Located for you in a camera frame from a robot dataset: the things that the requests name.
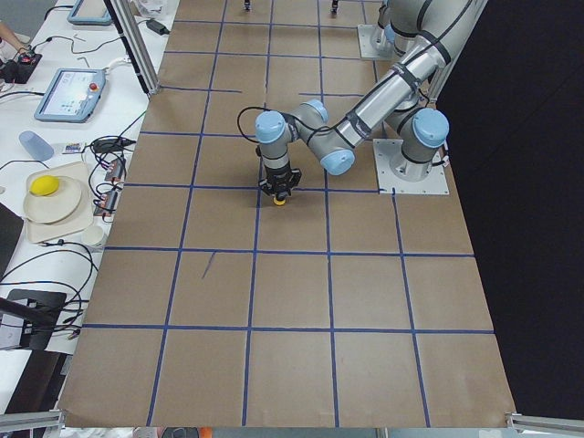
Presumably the aluminium frame post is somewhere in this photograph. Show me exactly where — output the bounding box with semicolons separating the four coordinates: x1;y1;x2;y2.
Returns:
104;0;160;96

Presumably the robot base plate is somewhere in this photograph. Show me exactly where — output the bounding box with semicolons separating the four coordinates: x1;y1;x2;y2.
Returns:
373;139;450;195

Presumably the white paper cup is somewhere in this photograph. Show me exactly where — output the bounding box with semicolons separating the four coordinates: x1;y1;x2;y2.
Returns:
81;225;108;250

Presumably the beige plate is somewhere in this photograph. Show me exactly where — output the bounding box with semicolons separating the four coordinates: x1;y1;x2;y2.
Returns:
23;177;82;224

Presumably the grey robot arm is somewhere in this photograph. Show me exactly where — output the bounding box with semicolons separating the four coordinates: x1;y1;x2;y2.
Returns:
255;0;478;205

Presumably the beige tray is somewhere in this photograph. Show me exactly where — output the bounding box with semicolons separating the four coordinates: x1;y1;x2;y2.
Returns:
23;162;93;244

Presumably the teach pendant tablet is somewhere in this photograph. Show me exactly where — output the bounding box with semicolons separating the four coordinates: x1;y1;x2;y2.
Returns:
34;68;106;123

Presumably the yellow ball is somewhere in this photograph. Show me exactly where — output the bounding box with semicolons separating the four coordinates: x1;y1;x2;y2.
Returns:
29;175;60;196

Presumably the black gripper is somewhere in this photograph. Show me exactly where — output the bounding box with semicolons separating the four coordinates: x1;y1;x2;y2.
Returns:
259;163;302;197

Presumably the blue plastic cup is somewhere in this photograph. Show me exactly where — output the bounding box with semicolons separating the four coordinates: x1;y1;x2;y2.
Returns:
18;130;54;162

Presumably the black power adapter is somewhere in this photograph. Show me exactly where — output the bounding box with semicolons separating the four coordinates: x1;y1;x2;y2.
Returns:
146;18;170;36

